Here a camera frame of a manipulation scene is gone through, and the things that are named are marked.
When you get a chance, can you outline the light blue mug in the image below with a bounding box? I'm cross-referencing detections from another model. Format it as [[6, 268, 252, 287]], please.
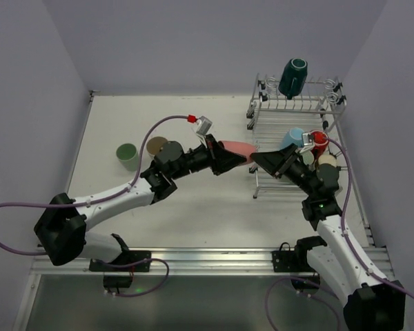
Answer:
[[279, 128, 304, 150]]

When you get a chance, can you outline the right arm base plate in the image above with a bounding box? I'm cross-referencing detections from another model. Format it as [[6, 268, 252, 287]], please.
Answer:
[[271, 242, 315, 273]]

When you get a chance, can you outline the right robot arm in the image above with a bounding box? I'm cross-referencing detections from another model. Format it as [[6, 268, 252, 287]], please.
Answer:
[[250, 145, 406, 330]]

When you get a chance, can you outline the metal dish rack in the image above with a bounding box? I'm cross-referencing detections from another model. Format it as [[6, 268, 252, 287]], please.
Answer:
[[245, 72, 358, 200]]

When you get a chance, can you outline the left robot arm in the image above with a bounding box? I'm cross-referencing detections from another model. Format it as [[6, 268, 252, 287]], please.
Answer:
[[34, 134, 248, 266]]

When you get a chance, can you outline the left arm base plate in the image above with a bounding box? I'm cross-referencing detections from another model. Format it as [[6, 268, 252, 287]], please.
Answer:
[[89, 250, 152, 272]]

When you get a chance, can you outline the light green mug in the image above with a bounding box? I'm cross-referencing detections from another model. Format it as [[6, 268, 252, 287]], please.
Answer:
[[301, 150, 315, 166]]

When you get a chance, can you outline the beige tall cup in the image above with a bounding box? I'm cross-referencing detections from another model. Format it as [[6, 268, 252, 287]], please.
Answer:
[[146, 136, 168, 159]]

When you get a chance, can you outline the dark green mug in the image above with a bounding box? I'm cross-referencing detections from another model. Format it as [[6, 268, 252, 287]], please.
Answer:
[[278, 58, 308, 100]]

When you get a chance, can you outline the cream small cup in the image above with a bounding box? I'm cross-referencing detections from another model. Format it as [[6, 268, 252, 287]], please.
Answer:
[[317, 154, 337, 170]]

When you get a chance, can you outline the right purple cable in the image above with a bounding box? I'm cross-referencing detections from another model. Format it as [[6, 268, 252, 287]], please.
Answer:
[[264, 132, 414, 331]]

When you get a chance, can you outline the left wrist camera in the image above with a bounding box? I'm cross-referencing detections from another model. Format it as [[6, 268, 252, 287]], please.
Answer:
[[195, 116, 213, 137]]

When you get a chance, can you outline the pink cup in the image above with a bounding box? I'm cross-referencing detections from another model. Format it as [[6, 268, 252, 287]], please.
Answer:
[[220, 140, 257, 165]]

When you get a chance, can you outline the red mug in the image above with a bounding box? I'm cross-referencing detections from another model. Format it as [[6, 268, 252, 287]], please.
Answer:
[[310, 130, 329, 159]]

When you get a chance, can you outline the aluminium mounting rail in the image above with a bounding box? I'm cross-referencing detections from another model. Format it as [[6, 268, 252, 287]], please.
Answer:
[[30, 246, 394, 277]]

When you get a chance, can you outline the green cup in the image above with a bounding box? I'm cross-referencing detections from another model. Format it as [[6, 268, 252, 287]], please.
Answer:
[[116, 143, 139, 172]]

